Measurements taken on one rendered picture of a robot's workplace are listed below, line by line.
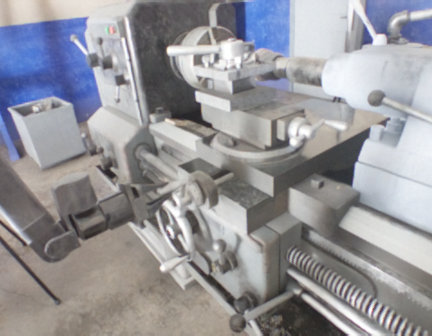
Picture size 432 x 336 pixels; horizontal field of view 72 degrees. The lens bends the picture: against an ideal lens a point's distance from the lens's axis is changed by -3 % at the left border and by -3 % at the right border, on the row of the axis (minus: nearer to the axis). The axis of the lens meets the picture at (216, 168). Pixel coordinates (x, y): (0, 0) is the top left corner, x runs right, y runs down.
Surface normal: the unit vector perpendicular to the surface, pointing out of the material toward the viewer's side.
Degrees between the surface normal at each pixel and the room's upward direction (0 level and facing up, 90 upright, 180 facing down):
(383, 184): 90
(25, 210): 73
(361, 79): 86
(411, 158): 62
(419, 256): 36
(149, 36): 90
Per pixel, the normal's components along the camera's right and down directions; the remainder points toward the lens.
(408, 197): -0.80, 0.34
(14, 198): 0.69, 0.12
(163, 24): 0.60, 0.33
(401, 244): -0.54, -0.51
